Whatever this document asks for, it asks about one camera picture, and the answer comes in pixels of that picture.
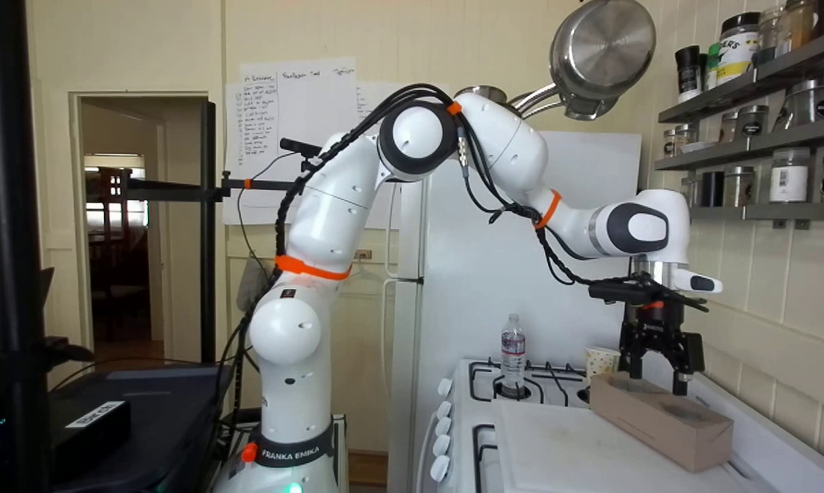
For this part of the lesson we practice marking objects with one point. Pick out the patterned paper cup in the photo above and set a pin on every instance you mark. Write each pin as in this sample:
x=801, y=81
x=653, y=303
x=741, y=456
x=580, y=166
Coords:
x=601, y=362

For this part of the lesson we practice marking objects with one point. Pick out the clear plastic water bottle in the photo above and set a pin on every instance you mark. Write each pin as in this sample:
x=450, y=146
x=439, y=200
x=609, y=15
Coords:
x=512, y=352

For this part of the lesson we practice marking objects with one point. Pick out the white-label glass spice jar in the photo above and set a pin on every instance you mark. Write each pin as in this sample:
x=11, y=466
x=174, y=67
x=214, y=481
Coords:
x=790, y=178

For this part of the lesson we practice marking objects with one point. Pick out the handwritten paper wall sheet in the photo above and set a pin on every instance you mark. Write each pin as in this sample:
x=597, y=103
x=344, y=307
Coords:
x=283, y=120

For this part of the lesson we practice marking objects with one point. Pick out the white gas stove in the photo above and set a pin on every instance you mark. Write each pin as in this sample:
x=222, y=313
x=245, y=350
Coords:
x=456, y=428

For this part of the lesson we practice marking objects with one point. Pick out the white refrigerator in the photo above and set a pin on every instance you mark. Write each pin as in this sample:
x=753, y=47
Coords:
x=483, y=265

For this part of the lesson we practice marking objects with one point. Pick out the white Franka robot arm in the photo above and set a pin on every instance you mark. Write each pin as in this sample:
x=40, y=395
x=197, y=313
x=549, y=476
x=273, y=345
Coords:
x=318, y=209

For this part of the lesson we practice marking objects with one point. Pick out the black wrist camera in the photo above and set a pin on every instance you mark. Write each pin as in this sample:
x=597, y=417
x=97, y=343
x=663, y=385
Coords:
x=646, y=292

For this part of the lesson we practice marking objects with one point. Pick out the dark spice jar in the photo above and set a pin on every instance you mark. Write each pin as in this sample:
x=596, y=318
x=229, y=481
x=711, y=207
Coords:
x=689, y=72

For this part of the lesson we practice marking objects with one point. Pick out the steel wall spice rack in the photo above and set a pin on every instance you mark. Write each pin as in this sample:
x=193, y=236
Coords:
x=757, y=137

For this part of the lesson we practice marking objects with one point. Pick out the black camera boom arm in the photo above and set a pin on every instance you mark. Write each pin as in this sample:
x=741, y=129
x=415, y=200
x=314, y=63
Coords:
x=200, y=188

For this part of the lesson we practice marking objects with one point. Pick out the black equipment case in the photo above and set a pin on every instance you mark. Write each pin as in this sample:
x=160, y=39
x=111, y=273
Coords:
x=138, y=419

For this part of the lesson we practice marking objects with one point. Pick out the large hanging steel pot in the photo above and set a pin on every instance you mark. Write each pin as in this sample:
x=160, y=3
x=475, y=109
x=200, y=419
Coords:
x=602, y=50

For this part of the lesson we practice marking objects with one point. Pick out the large white-label black-lid jar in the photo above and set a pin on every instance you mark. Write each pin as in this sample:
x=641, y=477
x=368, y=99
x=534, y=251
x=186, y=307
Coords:
x=737, y=54

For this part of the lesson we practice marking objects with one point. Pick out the black vertical stand pole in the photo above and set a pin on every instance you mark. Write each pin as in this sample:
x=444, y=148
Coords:
x=14, y=247

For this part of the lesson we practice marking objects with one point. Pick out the small hanging steel pot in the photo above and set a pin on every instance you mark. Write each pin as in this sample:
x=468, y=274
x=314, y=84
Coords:
x=485, y=95

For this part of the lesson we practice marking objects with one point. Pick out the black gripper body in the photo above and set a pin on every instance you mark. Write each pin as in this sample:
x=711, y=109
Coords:
x=654, y=330

